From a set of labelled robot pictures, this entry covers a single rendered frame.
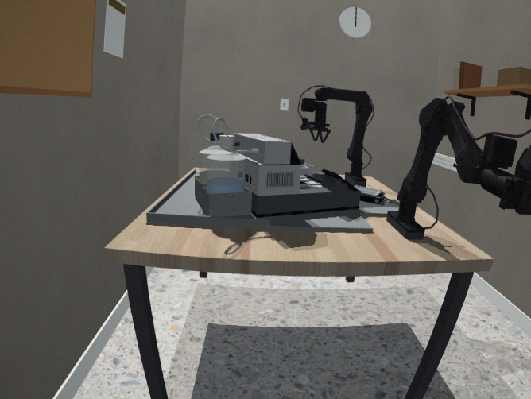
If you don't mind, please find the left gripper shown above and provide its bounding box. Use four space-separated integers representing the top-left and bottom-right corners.
493 148 531 215

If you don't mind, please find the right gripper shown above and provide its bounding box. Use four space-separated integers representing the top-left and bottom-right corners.
303 113 331 143

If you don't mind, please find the white rectangular well plate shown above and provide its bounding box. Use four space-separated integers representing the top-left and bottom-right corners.
354 185 381 196

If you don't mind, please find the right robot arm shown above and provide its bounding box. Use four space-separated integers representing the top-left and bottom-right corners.
301 88 373 181

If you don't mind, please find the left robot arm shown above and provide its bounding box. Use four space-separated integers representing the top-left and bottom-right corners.
387 98 517 233

